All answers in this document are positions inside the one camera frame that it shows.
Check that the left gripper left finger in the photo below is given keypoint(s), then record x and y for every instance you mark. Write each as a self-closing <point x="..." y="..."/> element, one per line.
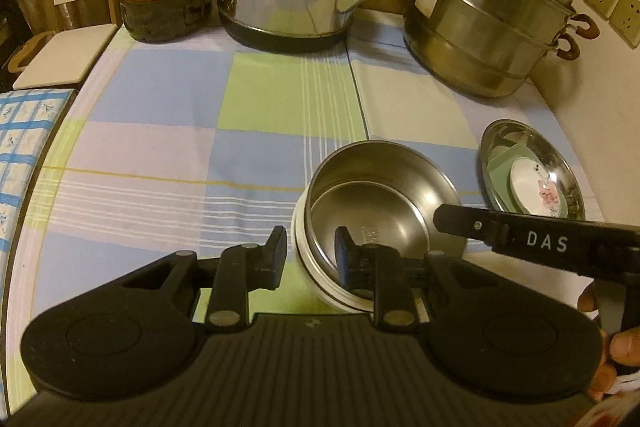
<point x="241" y="269"/>

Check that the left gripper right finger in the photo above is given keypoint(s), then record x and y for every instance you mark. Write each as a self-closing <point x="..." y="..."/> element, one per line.
<point x="379" y="269"/>

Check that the cream plastic bowl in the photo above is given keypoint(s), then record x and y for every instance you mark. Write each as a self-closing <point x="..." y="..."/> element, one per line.
<point x="356" y="304"/>

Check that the white floral ceramic bowl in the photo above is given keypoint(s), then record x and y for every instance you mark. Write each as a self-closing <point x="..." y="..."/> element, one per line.
<point x="323" y="286"/>

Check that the small steel bowl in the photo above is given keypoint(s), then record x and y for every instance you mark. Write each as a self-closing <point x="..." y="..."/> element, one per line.
<point x="384" y="193"/>

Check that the white floral shallow dish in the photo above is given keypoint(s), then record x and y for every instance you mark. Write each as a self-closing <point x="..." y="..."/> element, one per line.
<point x="535" y="189"/>

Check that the green square plastic plate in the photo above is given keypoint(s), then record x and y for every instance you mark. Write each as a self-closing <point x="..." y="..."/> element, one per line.
<point x="498" y="168"/>

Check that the person's right hand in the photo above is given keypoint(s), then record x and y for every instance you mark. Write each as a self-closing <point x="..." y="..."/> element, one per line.
<point x="620" y="349"/>

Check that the large steel plate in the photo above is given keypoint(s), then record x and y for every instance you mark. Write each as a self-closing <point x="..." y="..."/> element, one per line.
<point x="509" y="132"/>

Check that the checked pastel tablecloth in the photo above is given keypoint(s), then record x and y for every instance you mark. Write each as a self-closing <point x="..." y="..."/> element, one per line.
<point x="201" y="144"/>

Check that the blue white patterned cloth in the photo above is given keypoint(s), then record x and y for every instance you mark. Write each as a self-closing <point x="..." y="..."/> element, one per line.
<point x="38" y="131"/>

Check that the stacked steel steamer pot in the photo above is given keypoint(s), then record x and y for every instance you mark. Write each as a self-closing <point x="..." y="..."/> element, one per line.
<point x="489" y="48"/>

